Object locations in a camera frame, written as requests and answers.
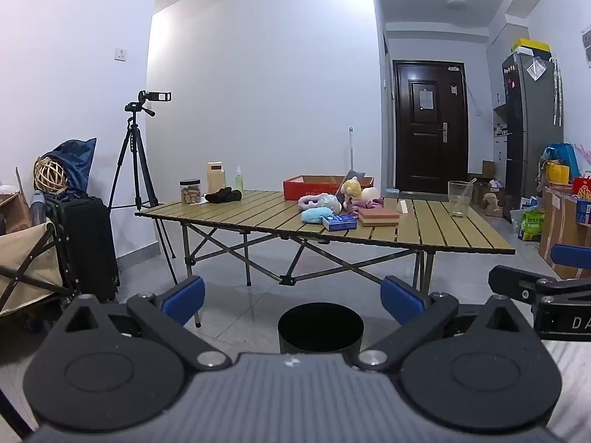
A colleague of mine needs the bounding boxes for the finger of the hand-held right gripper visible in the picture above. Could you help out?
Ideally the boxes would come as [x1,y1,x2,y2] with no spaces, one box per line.
[488,265,591,308]
[550,243,591,282]

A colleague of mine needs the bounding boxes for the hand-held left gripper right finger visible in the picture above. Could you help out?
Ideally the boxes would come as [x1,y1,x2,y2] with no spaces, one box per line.
[353,275,536,372]

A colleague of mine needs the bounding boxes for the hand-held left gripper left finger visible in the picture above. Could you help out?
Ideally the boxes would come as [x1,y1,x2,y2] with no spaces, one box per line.
[58,275,232,372]

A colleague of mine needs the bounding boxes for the black round trash bin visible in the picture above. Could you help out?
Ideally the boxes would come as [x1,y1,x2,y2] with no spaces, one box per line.
[277,302,365,356]

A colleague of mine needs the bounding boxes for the small blue box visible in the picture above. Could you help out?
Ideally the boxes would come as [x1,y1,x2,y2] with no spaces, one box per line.
[322,215,358,232]

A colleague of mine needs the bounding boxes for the purple cloth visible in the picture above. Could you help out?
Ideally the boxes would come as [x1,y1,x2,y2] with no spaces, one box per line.
[344,198,385,215]

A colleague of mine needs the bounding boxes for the light blue plush toy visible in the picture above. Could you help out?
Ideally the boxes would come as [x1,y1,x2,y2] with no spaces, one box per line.
[301,207,334,224]

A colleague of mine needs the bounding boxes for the large brown cardboard box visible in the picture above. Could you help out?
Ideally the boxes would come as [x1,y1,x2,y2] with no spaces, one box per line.
[538,186,591,280]

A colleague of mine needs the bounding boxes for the green printed bag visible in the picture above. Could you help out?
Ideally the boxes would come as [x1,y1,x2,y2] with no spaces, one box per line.
[518,210,546,242]

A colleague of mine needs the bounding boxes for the red gift box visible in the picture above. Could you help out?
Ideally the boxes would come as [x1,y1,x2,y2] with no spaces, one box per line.
[571,173,591,202]

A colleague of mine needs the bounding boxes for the yellow bag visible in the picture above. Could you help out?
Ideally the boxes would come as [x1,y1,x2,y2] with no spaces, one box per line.
[542,159,571,186]

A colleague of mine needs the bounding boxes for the flat pink brown box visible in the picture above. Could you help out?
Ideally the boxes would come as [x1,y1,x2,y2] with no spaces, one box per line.
[358,207,402,228]

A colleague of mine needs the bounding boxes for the light blue shopping bag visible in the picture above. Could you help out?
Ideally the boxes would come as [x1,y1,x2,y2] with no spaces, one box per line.
[542,143,581,185]

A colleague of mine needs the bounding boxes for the stick in glass cup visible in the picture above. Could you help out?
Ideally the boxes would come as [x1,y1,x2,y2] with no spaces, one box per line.
[455,178,478,215]

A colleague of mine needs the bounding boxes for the clear jar with black lid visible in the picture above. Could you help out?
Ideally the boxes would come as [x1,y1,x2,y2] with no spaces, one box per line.
[180,179,203,205]

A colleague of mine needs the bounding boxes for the open cardboard box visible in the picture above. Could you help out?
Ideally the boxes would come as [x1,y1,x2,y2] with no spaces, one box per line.
[470,161,507,205]

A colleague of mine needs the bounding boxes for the black gloves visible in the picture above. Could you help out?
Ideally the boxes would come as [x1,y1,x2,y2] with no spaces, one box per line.
[204,187,244,204]

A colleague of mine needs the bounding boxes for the black suitcase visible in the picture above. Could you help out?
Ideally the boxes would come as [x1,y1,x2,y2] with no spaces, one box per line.
[46,196,121,304]

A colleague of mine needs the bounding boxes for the tan folding slat table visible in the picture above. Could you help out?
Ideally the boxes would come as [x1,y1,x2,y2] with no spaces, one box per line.
[135,189,516,329]

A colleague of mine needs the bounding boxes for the grey refrigerator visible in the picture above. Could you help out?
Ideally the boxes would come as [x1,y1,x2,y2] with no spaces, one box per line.
[502,52,564,225]

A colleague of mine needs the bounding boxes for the dark brown entrance door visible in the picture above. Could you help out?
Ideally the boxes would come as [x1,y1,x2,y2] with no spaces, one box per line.
[392,59,468,194]

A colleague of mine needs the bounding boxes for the red cardboard box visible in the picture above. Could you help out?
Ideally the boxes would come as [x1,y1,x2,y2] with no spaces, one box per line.
[283,175,376,201]

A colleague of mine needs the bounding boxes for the beige folding wagon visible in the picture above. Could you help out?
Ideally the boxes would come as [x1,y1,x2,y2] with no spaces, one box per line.
[0,191,77,320]

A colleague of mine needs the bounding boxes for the dark blue fabric bag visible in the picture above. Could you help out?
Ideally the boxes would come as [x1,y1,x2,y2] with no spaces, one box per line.
[41,137,98,199]

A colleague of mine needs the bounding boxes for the woven rattan ball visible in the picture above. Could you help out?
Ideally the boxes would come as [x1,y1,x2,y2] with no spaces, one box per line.
[34,157,69,193]

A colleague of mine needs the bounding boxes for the yellow box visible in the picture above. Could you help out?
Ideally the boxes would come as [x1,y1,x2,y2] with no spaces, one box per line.
[511,38,551,56]

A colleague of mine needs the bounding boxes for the black camera tripod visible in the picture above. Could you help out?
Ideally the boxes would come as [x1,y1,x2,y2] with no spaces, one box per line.
[107,102,178,285]

